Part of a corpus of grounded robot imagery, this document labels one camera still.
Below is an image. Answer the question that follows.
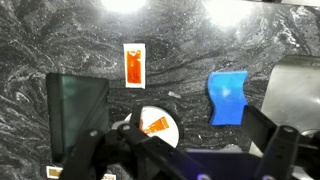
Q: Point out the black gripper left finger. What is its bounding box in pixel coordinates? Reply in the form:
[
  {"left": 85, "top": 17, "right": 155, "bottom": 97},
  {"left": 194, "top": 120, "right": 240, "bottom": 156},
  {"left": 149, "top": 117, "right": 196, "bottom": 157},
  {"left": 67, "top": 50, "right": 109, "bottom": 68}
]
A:
[{"left": 59, "top": 103, "right": 212, "bottom": 180}]

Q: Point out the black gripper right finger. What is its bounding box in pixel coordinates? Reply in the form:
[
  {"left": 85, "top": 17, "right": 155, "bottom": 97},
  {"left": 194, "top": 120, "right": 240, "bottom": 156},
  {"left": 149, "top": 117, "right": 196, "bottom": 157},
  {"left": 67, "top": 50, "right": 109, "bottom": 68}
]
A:
[{"left": 241, "top": 105, "right": 320, "bottom": 180}]

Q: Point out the red ketchup packet white border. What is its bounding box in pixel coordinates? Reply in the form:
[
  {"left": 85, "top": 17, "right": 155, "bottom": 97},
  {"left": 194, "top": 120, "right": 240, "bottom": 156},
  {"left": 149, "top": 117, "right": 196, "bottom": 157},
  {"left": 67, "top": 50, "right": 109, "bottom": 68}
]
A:
[{"left": 122, "top": 42, "right": 147, "bottom": 90}]

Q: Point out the orange sauce packet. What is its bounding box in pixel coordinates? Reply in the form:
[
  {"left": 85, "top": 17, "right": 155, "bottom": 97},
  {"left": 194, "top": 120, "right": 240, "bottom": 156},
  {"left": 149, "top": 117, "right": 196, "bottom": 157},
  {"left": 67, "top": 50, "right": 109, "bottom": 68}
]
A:
[{"left": 139, "top": 116, "right": 170, "bottom": 135}]

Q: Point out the white round bowl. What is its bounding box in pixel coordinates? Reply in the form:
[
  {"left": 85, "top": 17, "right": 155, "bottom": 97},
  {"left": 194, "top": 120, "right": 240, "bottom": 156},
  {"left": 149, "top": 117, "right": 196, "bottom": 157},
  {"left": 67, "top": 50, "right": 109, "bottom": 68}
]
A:
[{"left": 123, "top": 105, "right": 181, "bottom": 149}]

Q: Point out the stainless steel sink basin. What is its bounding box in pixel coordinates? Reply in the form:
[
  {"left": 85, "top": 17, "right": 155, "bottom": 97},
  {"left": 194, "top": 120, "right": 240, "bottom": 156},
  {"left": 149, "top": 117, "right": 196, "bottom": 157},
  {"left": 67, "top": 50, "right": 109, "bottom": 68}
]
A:
[{"left": 249, "top": 54, "right": 320, "bottom": 158}]

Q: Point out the small clear plastic scrap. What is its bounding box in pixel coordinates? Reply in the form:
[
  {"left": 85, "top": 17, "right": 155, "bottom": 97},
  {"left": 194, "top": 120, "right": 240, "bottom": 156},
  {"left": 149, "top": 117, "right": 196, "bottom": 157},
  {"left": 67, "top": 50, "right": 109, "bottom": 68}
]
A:
[{"left": 167, "top": 90, "right": 183, "bottom": 100}]

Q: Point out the blue wavy sponge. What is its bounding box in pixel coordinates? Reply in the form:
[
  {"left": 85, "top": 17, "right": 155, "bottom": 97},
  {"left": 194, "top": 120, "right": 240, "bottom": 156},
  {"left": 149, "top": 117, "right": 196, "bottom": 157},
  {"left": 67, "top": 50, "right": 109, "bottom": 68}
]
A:
[{"left": 207, "top": 70, "right": 249, "bottom": 127}]

